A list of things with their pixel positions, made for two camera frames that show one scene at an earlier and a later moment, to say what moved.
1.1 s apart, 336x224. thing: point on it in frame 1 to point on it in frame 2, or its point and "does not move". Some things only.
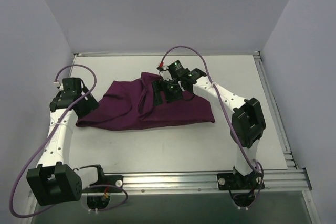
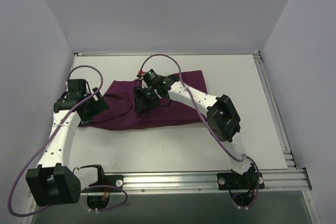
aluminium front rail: (293, 179) does not move
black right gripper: (159, 92) to (146, 99)
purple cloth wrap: (130, 104) does not move
